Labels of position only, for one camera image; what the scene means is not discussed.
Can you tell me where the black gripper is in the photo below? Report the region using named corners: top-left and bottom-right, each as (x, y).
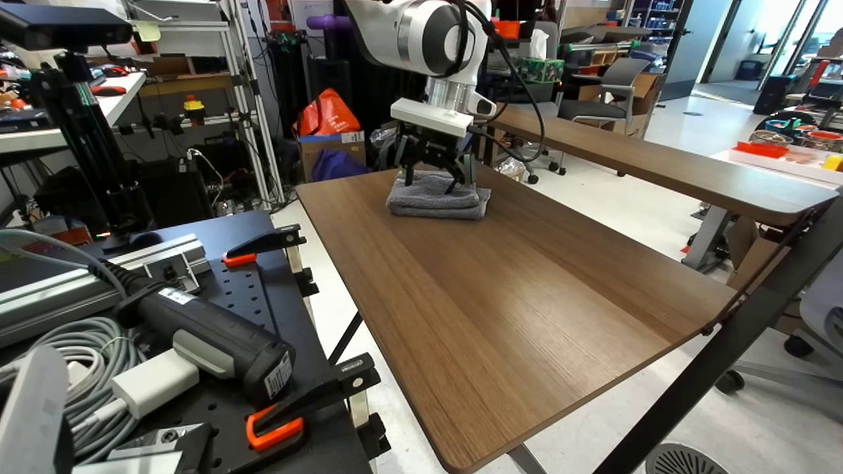
top-left (395, 120), bottom-right (482, 195)

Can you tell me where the grey towel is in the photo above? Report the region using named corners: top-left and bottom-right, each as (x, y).
top-left (386, 167), bottom-right (494, 221)

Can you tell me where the cardboard box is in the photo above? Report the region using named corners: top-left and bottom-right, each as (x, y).
top-left (297, 130), bottom-right (369, 185)

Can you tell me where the orange bag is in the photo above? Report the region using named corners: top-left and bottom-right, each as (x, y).
top-left (296, 88), bottom-right (363, 140)

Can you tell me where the brown wooden table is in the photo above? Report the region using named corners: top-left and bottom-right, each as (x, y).
top-left (293, 156), bottom-right (741, 474)

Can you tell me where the black orange clamp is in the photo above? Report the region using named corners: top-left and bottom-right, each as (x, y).
top-left (220, 221), bottom-right (309, 272)
top-left (242, 352), bottom-right (386, 456)

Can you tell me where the grey office chair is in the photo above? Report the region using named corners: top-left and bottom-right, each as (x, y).
top-left (556, 56), bottom-right (654, 127)

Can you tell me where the long wooden bench table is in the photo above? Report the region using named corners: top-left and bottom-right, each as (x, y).
top-left (457, 102), bottom-right (840, 231)

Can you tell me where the black handheld device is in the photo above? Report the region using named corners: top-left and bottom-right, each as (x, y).
top-left (121, 276), bottom-right (297, 406)

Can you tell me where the white power adapter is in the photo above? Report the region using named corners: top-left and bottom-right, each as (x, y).
top-left (112, 348), bottom-right (204, 421)

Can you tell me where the white shelf table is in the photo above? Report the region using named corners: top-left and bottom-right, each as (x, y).
top-left (0, 72), bottom-right (150, 157)

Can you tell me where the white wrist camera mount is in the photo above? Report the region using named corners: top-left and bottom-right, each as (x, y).
top-left (388, 95), bottom-right (498, 142)

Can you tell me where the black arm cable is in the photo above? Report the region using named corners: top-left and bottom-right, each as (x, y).
top-left (442, 0), bottom-right (549, 152)

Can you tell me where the white metal ladder frame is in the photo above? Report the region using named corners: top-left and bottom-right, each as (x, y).
top-left (129, 0), bottom-right (291, 211)

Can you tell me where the black camera tripod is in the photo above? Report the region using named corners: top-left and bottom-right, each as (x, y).
top-left (34, 49), bottom-right (152, 239)

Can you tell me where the silver aluminium rail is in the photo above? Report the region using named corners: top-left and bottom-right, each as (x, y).
top-left (0, 231), bottom-right (212, 348)

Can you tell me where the black stereo camera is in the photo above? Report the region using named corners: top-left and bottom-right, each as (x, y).
top-left (0, 2), bottom-right (138, 53)

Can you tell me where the grey cable bundle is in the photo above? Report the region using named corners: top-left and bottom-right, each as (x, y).
top-left (0, 314), bottom-right (152, 463)

